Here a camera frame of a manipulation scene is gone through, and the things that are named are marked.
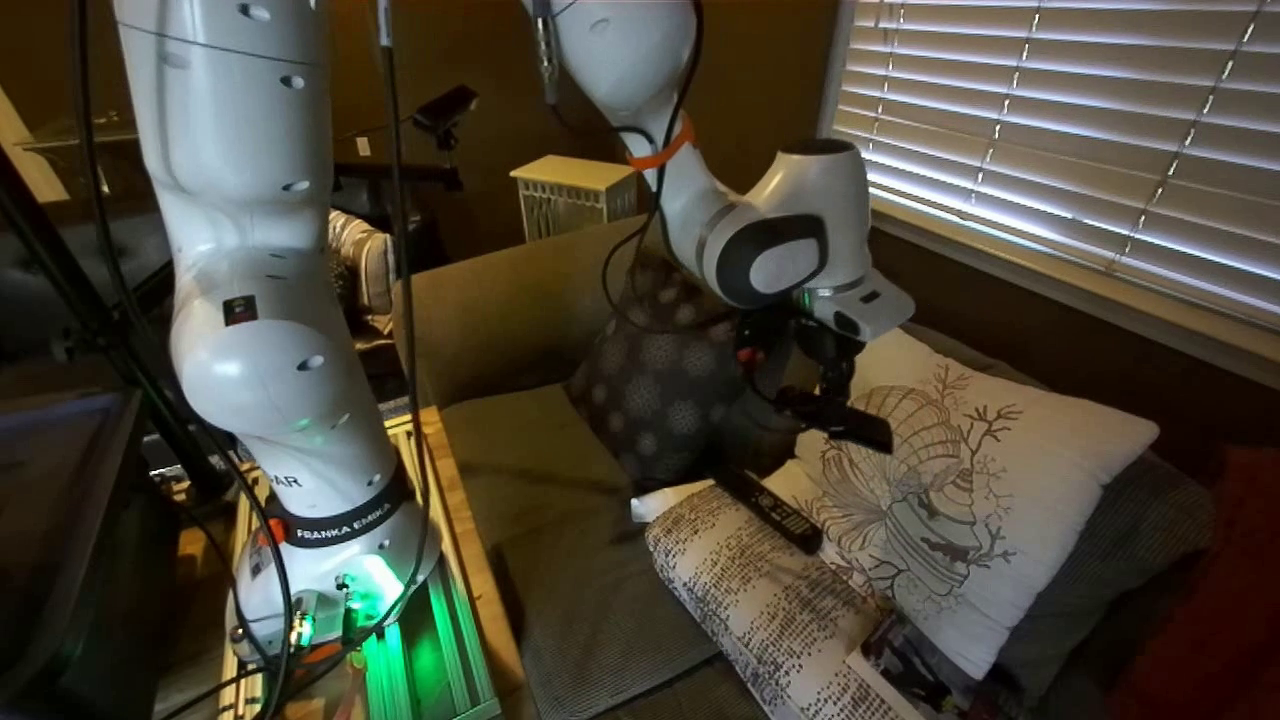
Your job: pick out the white ribbed object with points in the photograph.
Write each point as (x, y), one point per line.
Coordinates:
(364, 261)

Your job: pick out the paperback book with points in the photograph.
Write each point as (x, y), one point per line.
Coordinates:
(914, 674)

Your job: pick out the wooden window sill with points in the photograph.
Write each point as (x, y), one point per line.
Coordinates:
(1107, 292)

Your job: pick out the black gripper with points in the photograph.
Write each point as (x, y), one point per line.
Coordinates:
(830, 348)

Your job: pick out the black monitor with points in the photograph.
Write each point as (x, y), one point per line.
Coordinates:
(67, 533)

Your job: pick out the grey blanket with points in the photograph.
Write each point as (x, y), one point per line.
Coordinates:
(1122, 560)

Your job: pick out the white black dotted pillow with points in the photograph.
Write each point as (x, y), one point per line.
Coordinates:
(761, 602)

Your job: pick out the white shell print pillow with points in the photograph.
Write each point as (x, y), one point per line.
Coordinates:
(1012, 492)

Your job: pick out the wall shelf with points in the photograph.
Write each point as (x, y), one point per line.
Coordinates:
(80, 135)

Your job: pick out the white slatted basket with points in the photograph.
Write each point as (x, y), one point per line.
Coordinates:
(574, 198)

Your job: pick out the red blanket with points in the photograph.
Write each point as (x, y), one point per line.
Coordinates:
(1214, 615)

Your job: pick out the small black remote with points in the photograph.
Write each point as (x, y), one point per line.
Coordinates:
(864, 428)

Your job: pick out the black metal stand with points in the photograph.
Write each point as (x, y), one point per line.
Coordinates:
(42, 220)

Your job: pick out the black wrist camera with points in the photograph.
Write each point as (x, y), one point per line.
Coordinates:
(761, 353)

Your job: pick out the black camera on stand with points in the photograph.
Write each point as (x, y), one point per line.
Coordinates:
(447, 108)

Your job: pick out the beige fabric sofa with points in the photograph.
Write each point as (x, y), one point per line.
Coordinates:
(507, 323)

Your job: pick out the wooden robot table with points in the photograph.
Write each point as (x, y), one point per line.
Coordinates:
(447, 533)

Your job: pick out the dark snowflake pattern pillow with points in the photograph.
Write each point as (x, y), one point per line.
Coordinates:
(663, 385)

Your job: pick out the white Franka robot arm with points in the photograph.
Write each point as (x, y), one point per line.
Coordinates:
(254, 334)

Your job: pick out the white window blinds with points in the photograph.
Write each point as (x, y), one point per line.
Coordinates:
(1134, 135)

